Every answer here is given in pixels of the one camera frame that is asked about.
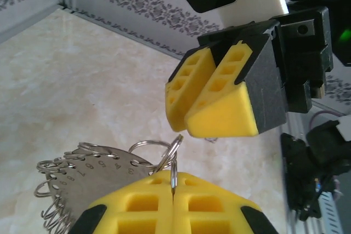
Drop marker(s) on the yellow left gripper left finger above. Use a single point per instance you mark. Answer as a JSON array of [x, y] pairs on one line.
[[148, 187]]

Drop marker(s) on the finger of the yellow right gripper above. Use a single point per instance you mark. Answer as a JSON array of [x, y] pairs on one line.
[[225, 116], [178, 108]]

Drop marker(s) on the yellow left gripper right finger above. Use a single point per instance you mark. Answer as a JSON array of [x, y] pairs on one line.
[[233, 206]]

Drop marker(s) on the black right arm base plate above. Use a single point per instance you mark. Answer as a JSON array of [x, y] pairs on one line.
[[290, 168]]

